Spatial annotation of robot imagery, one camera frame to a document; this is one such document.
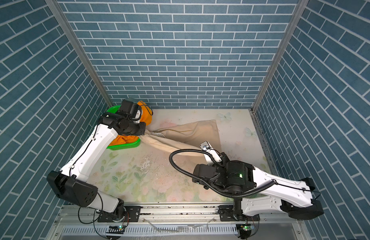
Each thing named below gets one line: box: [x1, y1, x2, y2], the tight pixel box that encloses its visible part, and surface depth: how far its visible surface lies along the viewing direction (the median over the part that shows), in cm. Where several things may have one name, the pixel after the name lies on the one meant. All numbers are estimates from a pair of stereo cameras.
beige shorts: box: [140, 119, 222, 157], surface depth 104 cm
